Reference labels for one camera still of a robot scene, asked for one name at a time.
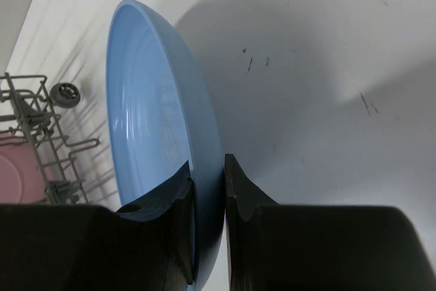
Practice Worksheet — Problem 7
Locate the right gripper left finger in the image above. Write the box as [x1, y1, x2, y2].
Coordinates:
[1, 164, 194, 290]

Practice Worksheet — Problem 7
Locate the blue plate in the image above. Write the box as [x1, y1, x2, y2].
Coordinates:
[106, 0, 225, 290]

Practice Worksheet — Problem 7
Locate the pink plate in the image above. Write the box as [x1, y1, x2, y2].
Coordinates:
[0, 132, 46, 204]

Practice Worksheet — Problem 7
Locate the grey wire dish rack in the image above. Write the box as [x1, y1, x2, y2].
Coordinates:
[1, 72, 100, 204]

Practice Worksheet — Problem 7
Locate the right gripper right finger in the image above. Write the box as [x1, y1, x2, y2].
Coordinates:
[224, 154, 435, 290]

